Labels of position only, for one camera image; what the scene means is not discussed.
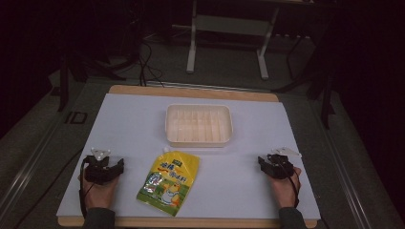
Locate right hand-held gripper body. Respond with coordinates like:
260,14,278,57
266,146,303,181

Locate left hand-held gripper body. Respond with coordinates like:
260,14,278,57
85,147,119,186

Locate yellow green spout pouch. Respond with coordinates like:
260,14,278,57
136,146,202,218

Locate beige plastic tray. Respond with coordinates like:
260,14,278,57
164,103,234,149

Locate person's left hand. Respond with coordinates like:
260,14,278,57
78,174,121,212

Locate person's right hand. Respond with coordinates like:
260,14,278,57
266,166,303,210

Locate white table mat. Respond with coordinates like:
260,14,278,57
55,93,322,221

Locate dark metal stand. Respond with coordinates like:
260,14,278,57
271,18,338,131
56,52,128,113

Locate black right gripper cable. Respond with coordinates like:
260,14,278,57
278,156,302,209

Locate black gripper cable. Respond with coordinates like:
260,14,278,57
278,156,302,209
78,157,96,219

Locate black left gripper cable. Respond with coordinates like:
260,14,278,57
78,157,96,219

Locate black floor cables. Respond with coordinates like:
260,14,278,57
137,40,166,89

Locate white metal table frame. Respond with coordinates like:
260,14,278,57
185,0,282,81

